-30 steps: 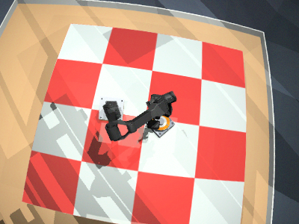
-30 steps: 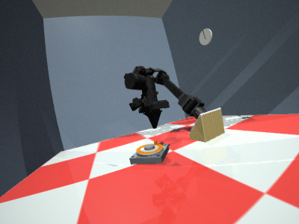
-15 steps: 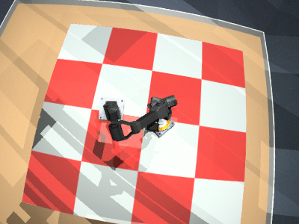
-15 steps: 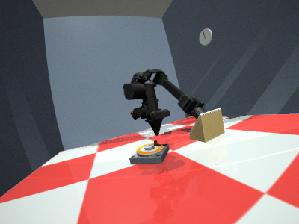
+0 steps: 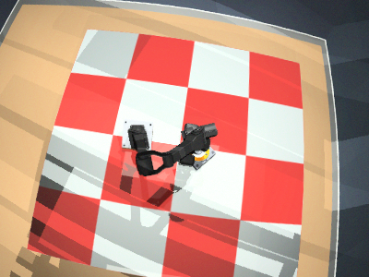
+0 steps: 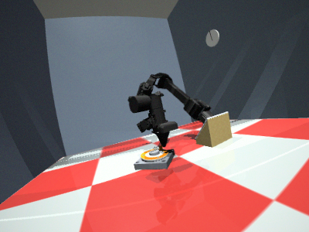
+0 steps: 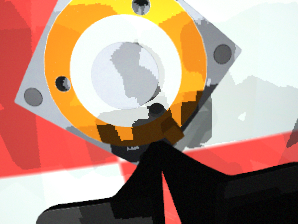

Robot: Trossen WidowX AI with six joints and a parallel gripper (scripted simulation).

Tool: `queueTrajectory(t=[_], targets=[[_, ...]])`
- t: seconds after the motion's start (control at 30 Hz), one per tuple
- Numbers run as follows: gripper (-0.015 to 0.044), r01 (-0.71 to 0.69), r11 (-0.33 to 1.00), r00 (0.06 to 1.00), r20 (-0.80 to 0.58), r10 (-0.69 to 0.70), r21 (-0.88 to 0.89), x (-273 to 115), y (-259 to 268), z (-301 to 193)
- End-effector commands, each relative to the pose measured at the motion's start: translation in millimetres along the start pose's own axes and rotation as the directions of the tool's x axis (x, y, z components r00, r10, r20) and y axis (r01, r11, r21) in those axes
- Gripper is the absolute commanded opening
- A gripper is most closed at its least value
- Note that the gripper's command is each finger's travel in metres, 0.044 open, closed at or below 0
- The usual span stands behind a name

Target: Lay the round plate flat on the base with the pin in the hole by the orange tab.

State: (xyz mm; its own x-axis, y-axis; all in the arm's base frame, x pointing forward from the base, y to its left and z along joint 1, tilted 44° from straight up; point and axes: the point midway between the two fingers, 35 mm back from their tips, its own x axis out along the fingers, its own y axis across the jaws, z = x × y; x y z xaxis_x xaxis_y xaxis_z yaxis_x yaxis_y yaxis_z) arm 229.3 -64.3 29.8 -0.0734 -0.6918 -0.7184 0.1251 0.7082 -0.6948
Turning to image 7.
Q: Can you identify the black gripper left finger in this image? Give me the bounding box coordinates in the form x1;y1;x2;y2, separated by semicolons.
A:
35;142;165;224

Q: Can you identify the orange round plate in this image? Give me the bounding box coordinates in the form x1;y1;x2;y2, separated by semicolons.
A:
44;0;207;147

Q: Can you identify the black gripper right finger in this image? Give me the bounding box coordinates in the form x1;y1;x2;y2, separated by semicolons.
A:
157;141;298;224

